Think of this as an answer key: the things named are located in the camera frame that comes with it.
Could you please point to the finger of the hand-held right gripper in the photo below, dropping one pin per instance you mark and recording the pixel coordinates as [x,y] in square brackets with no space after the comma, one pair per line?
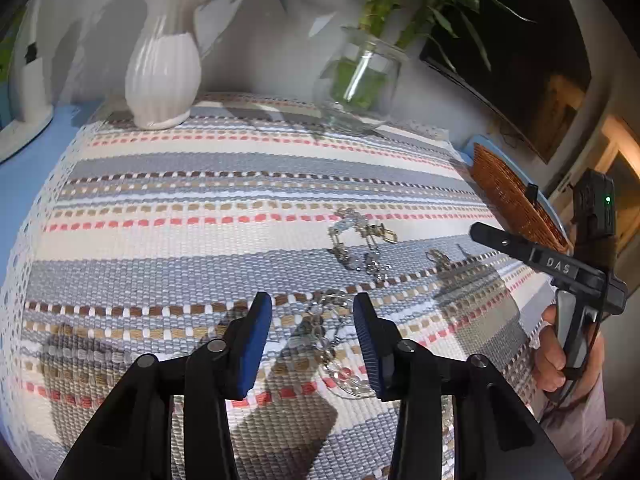
[500,240]

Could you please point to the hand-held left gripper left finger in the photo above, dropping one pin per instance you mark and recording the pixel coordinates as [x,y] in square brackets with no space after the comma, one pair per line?
[252,345]

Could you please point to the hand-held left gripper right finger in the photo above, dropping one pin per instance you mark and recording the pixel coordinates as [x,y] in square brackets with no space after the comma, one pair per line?
[372,350]

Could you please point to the brown wicker basket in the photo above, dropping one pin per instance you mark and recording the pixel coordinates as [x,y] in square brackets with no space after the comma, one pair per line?
[515,200]

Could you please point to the person's right forearm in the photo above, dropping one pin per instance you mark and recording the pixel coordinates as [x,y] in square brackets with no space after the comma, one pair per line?
[585,420]

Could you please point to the person's right hand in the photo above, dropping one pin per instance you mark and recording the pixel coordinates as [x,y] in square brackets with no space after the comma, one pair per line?
[550,355]

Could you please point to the small silver earring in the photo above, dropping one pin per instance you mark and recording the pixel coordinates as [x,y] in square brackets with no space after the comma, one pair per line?
[438,258]

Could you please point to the striped woven table mat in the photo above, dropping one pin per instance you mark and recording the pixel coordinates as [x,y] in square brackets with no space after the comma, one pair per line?
[225,210]

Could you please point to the black flat screen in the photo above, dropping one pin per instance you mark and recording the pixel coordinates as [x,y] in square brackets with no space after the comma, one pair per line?
[525,50]

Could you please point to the clear glass vase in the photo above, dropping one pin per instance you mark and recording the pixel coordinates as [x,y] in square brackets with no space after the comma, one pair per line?
[357,80]

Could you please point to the white ribbed ceramic vase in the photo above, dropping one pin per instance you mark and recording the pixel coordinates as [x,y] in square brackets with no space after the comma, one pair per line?
[162,75]

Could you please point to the white desk lamp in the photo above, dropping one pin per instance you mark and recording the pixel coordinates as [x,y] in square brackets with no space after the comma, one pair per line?
[25,85]

